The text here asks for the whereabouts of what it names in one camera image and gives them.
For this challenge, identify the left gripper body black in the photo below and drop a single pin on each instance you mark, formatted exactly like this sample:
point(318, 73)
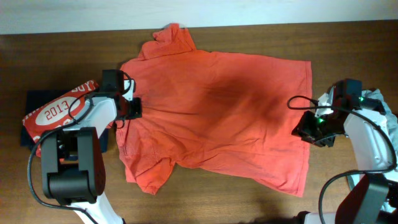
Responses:
point(134, 108)

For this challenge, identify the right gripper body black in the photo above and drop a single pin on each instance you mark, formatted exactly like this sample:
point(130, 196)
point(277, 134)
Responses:
point(320, 130)

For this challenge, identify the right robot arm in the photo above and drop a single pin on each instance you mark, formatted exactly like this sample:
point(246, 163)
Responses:
point(344, 111)

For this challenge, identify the light blue crumpled shirt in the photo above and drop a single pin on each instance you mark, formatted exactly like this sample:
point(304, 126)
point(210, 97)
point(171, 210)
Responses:
point(388, 118)

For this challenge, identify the folded red soccer shirt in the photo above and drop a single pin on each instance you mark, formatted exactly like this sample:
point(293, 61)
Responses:
point(79, 108)

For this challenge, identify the plain orange-red t-shirt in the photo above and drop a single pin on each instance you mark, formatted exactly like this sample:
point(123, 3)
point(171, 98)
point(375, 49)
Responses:
point(221, 112)

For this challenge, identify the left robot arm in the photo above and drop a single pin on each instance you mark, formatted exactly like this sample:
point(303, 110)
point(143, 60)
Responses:
point(72, 166)

